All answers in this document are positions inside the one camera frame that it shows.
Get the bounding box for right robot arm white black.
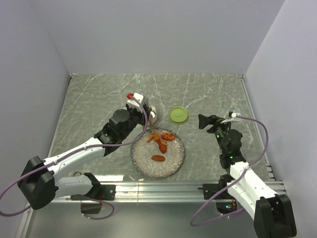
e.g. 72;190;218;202
198;112;297;238

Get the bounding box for orange fried piece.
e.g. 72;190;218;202
157;139;167;154
152;155;165;162
160;132;175;141

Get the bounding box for speckled grey plate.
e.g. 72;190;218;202
130;127;185;179

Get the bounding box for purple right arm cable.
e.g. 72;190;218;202
190;114;269;226

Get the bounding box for aluminium side rail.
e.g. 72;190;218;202
238;74;276;181

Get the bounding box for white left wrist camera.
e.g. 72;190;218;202
126;93;149;112

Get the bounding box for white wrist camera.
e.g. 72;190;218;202
126;93;149;112
221;111;242;124

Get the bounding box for orange shrimp piece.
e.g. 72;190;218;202
147;132;160;143

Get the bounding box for orange fried piece top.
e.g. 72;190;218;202
160;132;175;141

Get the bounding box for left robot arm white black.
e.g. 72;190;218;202
17;105;152;210

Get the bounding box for beige round lunch box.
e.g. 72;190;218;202
150;105;157;124

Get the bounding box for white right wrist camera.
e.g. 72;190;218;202
221;111;242;124

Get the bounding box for stainless steel tongs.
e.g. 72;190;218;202
148;112;153;133

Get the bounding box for orange fried piece lower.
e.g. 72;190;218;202
152;155;165;162

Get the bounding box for green round lid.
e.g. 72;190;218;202
168;107;188;124

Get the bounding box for orange fried piece middle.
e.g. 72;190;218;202
157;139;167;154

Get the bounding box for aluminium mounting rail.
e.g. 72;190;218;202
26;180;285;204

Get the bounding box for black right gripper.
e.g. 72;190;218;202
198;114;234;154

